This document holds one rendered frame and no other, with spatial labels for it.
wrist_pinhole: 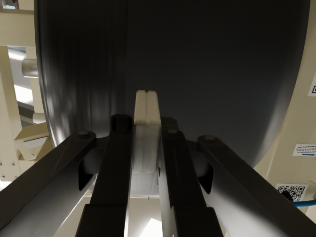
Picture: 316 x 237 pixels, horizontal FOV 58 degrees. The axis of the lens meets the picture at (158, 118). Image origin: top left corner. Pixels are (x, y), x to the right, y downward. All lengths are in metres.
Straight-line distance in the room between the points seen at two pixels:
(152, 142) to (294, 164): 0.56
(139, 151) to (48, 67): 0.20
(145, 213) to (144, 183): 4.75
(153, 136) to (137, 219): 4.90
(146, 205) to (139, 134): 5.12
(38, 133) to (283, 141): 0.81
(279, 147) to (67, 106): 0.46
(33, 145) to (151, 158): 0.99
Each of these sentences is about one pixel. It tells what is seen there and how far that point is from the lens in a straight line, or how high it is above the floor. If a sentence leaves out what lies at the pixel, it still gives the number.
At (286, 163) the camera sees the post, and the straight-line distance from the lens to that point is 0.68.
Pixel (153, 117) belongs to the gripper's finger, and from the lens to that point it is 0.16.
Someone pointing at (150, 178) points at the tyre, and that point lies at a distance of 0.39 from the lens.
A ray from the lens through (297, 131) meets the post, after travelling 0.64.
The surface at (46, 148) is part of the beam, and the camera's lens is 1.05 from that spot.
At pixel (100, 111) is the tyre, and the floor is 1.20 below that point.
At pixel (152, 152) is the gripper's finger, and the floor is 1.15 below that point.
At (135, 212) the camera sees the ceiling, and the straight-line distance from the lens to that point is 5.15.
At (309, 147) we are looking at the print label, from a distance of 0.68.
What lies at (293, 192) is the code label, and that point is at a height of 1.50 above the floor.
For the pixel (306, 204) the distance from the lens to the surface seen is 0.74.
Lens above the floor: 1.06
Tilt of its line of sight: 28 degrees up
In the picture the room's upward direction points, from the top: 175 degrees counter-clockwise
